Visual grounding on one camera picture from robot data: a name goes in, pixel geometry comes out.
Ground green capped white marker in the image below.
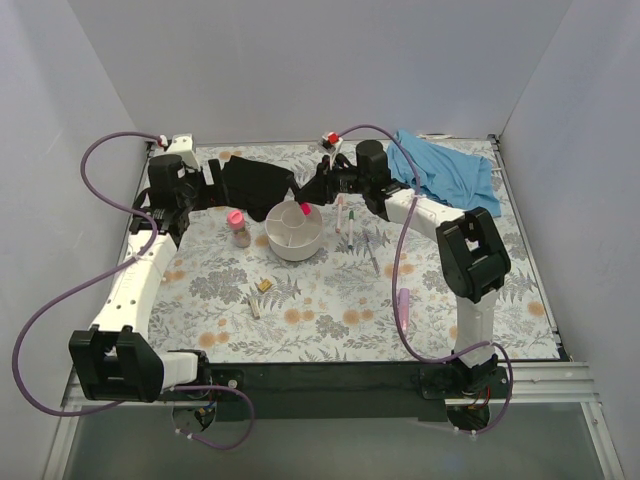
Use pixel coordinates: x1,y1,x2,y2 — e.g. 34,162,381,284
347,210,355,251

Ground orange capped white marker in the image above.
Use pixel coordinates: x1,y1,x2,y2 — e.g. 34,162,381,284
335,194,344,234

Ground small beige eraser stick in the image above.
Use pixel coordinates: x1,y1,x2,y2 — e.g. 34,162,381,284
248,297,261,319

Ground gold binder clip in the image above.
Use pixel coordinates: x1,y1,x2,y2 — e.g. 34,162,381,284
257,279,272,293

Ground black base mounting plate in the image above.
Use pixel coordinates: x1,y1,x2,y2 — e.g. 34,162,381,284
205,361,510,422

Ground black folded cloth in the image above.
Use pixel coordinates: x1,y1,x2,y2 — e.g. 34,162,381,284
221,156,294,222

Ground purple highlighter pink cap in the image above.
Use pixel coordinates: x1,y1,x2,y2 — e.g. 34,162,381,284
398,288,410,333

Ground pink capped small bottle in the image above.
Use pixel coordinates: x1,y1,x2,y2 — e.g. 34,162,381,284
227,210,251,248

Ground floral patterned table mat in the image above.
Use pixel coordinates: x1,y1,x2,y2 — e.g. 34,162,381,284
92,139,561,362

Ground blue cloth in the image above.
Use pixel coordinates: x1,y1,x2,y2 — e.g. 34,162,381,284
394,130,501,217

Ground aluminium frame rail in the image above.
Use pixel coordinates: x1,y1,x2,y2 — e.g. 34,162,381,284
62,362,601,407

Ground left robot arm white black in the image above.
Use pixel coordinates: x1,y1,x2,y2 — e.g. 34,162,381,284
69,153,214,403

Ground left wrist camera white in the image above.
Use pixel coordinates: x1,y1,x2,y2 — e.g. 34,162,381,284
161,133,201,170

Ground white round divided organizer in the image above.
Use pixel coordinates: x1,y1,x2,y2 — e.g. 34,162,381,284
265,200,324,262

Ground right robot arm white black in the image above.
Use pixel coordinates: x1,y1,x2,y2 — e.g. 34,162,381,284
290,140,511,398

